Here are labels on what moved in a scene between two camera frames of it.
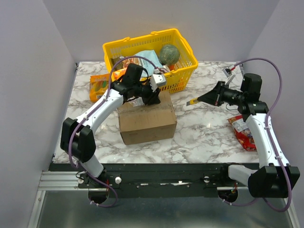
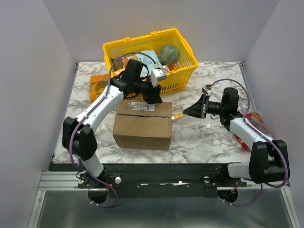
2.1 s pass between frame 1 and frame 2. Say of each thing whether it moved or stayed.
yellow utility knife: moved
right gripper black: moved
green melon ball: stayed
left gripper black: stayed
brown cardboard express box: moved
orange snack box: stayed
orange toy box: stayed
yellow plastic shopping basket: stayed
